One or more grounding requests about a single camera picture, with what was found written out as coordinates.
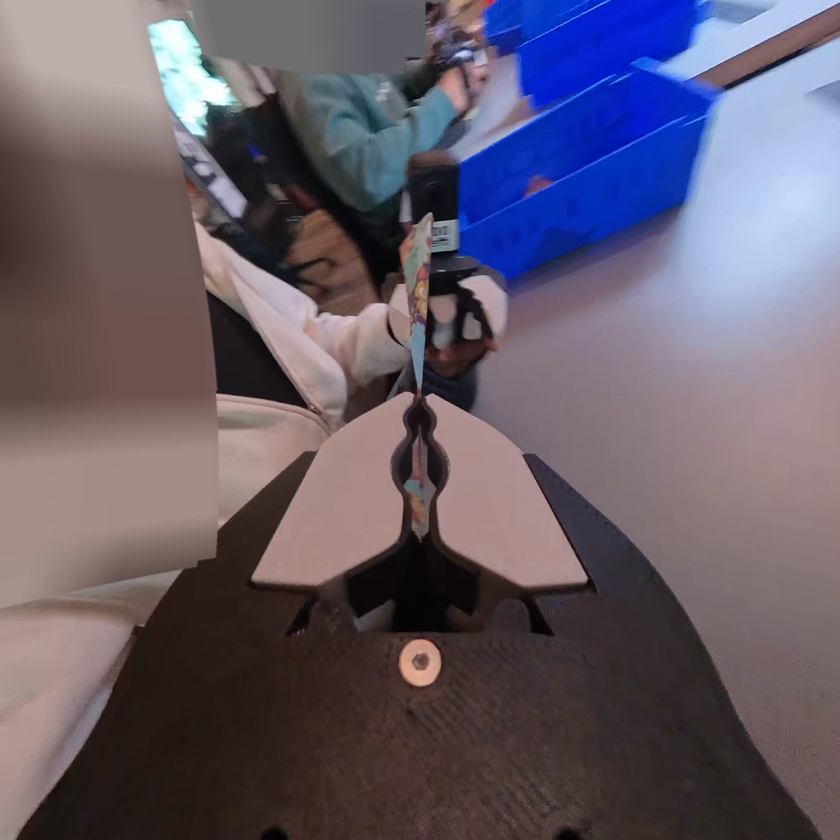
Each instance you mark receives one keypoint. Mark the blue plastic bin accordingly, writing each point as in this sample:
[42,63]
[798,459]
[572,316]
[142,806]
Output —
[577,131]
[590,216]
[590,39]

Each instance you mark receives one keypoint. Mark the person's black shirt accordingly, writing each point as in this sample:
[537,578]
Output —
[253,354]

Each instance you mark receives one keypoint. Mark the colourful printed paper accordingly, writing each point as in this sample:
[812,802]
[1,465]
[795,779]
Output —
[418,282]

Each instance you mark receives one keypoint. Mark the bright screen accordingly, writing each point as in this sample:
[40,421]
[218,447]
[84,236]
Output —
[187,72]

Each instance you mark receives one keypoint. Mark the small orange object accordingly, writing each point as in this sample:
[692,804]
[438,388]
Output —
[538,186]

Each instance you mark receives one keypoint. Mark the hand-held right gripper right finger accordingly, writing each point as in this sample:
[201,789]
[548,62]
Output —
[499,505]

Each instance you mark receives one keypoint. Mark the person's left hand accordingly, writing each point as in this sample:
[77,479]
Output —
[456,359]

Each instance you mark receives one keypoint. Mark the person's white jacket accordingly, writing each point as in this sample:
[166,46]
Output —
[262,453]

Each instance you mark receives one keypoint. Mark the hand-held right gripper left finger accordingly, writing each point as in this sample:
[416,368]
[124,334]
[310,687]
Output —
[341,505]

